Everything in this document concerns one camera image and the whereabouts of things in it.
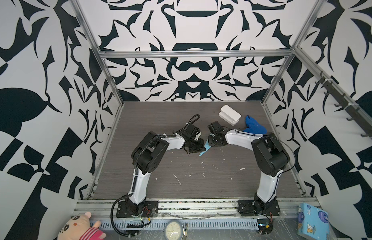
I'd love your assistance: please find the blue tissue pack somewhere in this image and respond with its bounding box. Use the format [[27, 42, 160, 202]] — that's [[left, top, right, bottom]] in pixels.
[[297, 203, 330, 240]]

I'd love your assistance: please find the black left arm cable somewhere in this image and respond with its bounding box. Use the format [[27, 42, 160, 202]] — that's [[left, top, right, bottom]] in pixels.
[[110, 194, 145, 238]]

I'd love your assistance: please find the black wall hook rack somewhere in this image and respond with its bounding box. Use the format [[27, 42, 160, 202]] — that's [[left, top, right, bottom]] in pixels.
[[315, 71, 372, 138]]

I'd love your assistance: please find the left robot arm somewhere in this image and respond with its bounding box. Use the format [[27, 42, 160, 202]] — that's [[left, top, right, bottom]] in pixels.
[[127, 124, 206, 210]]

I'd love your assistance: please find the pink plush toy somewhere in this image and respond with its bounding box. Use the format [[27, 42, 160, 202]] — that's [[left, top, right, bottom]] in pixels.
[[57, 212, 106, 240]]

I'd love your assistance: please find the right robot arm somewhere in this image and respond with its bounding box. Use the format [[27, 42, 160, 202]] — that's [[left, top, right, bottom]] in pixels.
[[208, 121, 290, 214]]

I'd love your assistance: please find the round analog clock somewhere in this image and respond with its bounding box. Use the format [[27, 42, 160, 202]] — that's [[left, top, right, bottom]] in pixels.
[[164, 220, 185, 240]]

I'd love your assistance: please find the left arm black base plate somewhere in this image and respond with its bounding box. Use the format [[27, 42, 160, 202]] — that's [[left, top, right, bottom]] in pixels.
[[116, 200, 159, 218]]

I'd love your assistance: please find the light blue paper sheet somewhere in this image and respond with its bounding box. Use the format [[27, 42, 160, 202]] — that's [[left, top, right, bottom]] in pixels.
[[199, 141, 211, 157]]

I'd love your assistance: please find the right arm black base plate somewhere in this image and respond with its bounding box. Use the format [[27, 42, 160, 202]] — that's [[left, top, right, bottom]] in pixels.
[[238, 198, 280, 216]]

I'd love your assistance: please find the small black electronics module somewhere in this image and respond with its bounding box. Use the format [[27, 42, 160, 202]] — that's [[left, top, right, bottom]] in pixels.
[[257, 219, 274, 236]]

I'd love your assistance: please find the white rectangular box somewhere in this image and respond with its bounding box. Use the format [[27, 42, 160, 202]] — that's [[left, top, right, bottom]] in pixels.
[[219, 105, 242, 126]]

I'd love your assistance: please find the blue cloth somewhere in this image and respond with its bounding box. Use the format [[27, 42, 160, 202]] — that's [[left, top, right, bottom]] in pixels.
[[244, 115, 268, 135]]

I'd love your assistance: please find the white slotted cable duct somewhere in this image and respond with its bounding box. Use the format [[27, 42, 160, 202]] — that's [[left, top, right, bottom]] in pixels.
[[89, 218, 259, 231]]

